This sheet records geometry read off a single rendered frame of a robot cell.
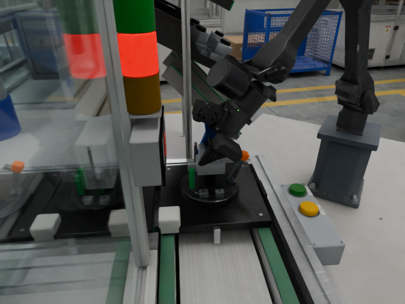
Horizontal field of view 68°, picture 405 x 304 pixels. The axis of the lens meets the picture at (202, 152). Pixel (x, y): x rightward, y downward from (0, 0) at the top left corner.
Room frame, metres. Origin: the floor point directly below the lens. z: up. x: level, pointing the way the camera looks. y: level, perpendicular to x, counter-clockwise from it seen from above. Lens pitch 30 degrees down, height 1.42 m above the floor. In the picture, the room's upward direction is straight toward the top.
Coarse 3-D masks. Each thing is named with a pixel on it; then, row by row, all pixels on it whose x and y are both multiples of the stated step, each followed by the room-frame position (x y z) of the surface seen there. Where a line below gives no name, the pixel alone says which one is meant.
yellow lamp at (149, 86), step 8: (128, 80) 0.37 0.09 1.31; (136, 80) 0.37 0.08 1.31; (144, 80) 0.37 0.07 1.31; (152, 80) 0.38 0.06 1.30; (128, 88) 0.37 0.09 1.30; (136, 88) 0.37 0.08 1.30; (144, 88) 0.37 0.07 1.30; (152, 88) 0.37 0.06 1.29; (128, 96) 0.37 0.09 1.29; (136, 96) 0.37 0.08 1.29; (144, 96) 0.37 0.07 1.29; (152, 96) 0.37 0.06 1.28; (160, 96) 0.39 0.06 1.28; (128, 104) 0.37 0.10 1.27; (136, 104) 0.37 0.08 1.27; (144, 104) 0.37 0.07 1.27; (152, 104) 0.37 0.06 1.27; (160, 104) 0.39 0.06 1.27; (128, 112) 0.37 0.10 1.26; (136, 112) 0.37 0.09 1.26; (144, 112) 0.37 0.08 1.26; (152, 112) 0.37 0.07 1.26
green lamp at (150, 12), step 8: (120, 0) 0.37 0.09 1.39; (128, 0) 0.37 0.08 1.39; (136, 0) 0.37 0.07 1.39; (144, 0) 0.37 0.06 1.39; (152, 0) 0.39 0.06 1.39; (120, 8) 0.37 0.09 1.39; (128, 8) 0.37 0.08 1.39; (136, 8) 0.37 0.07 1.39; (144, 8) 0.37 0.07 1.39; (152, 8) 0.39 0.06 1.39; (120, 16) 0.37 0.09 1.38; (128, 16) 0.37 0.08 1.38; (136, 16) 0.37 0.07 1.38; (144, 16) 0.37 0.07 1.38; (152, 16) 0.38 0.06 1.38; (120, 24) 0.37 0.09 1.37; (128, 24) 0.37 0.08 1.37; (136, 24) 0.37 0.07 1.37; (144, 24) 0.37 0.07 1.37; (152, 24) 0.38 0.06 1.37; (120, 32) 0.37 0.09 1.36; (128, 32) 0.37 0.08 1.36; (136, 32) 0.37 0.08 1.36; (144, 32) 0.37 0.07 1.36
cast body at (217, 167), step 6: (198, 144) 0.61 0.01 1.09; (204, 144) 0.59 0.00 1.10; (198, 150) 0.60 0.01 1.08; (204, 150) 0.58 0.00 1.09; (198, 156) 0.60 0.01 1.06; (192, 162) 0.59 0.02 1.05; (216, 162) 0.57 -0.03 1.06; (222, 162) 0.58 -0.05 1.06; (198, 168) 0.57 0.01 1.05; (204, 168) 0.57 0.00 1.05; (210, 168) 0.57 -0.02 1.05; (216, 168) 0.57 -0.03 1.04; (222, 168) 0.57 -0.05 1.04; (198, 174) 0.57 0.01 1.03; (204, 174) 0.57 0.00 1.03; (210, 174) 0.57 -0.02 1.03
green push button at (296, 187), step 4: (292, 184) 0.61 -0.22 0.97; (296, 184) 0.61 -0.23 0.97; (300, 184) 0.61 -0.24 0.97; (292, 188) 0.59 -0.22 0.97; (296, 188) 0.59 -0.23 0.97; (300, 188) 0.59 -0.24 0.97; (304, 188) 0.59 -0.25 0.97; (292, 192) 0.58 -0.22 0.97; (296, 192) 0.58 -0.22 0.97; (300, 192) 0.58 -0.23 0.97; (304, 192) 0.58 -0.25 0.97
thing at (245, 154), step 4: (244, 152) 0.60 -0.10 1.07; (244, 156) 0.59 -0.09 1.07; (248, 156) 0.59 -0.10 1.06; (240, 160) 0.59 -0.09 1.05; (244, 160) 0.59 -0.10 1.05; (236, 164) 0.60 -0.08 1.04; (240, 164) 0.59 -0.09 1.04; (236, 168) 0.59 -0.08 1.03; (232, 172) 0.60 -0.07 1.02; (236, 172) 0.59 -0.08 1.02; (232, 176) 0.59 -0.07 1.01
